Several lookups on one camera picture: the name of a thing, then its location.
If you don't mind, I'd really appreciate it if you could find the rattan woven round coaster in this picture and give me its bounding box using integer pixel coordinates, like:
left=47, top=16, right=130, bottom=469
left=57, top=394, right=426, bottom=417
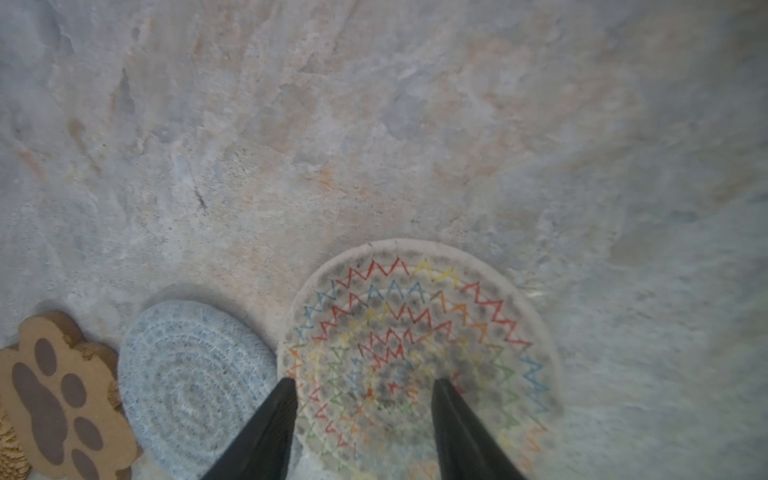
left=0, top=407, right=31, bottom=480

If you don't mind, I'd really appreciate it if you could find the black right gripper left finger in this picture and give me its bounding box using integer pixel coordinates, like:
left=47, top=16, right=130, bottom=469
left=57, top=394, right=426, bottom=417
left=202, top=377, right=298, bottom=480

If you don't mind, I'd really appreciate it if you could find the cork paw print coaster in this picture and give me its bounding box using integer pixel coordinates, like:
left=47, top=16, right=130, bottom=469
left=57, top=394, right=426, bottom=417
left=1, top=311, right=142, bottom=479

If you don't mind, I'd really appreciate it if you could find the blue woven round coaster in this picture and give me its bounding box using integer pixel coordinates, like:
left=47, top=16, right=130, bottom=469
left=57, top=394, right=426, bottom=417
left=118, top=300, right=278, bottom=479

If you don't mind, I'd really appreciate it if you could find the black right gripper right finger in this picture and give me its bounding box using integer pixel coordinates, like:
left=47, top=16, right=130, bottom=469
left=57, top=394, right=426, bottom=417
left=431, top=378, right=525, bottom=480

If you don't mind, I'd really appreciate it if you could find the multicolour woven round coaster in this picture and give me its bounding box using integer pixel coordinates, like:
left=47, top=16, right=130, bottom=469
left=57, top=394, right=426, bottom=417
left=277, top=239, right=564, bottom=479

